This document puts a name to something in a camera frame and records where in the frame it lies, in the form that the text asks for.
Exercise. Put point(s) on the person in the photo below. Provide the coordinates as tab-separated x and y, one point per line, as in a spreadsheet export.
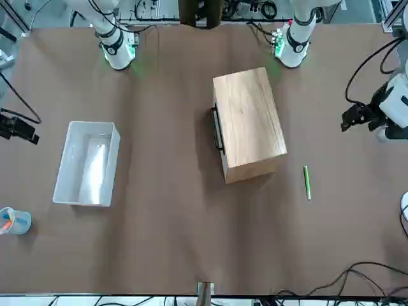
197	12

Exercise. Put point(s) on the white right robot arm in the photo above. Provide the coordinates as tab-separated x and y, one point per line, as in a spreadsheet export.
118	54

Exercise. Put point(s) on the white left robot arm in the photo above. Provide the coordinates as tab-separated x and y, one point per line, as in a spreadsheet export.
298	48

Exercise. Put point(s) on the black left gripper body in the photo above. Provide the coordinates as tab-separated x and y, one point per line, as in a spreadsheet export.
380	95

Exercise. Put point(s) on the wooden drawer cabinet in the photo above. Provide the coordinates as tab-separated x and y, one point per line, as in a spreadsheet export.
248	121

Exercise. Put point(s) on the orange marker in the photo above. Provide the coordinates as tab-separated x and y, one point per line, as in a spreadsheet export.
7	225

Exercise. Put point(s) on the aluminium frame post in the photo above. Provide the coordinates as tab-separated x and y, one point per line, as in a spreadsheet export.
205	293

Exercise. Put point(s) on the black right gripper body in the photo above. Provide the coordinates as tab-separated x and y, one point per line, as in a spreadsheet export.
6	127

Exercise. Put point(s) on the aluminium frame rail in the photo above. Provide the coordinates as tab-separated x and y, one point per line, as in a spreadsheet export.
395	16

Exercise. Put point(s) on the green stick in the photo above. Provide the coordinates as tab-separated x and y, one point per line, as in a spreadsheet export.
307	183

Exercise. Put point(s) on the clear plastic box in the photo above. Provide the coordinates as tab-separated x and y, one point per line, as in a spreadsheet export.
86	165

